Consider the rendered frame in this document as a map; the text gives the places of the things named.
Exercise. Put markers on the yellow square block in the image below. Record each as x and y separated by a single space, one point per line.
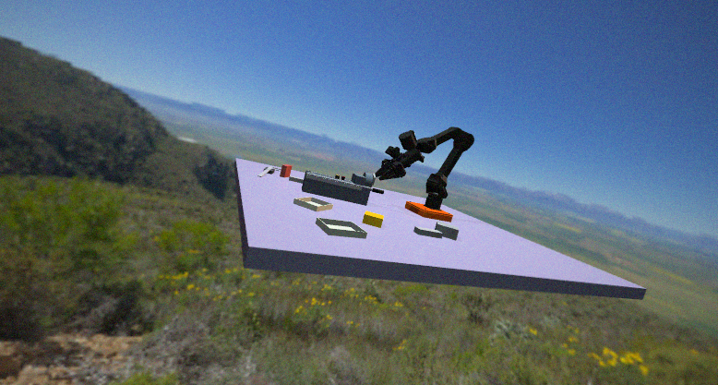
373 219

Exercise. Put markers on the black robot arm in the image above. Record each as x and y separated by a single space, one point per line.
436 183

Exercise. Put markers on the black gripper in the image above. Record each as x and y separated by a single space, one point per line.
393 169

